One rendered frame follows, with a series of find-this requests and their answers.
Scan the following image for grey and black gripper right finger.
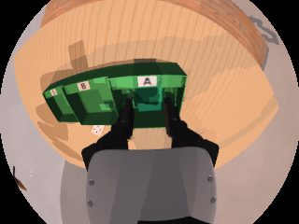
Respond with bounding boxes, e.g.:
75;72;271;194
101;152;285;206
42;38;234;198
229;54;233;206
164;97;220;167

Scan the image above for pale pink domino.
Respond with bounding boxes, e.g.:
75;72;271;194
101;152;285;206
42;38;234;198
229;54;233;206
92;126;105;136

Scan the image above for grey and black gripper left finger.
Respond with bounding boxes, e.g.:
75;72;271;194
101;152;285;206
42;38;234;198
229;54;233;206
81;98;135;172

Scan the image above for green bins with labels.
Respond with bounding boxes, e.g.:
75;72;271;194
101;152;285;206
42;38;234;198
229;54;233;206
42;63;188;129

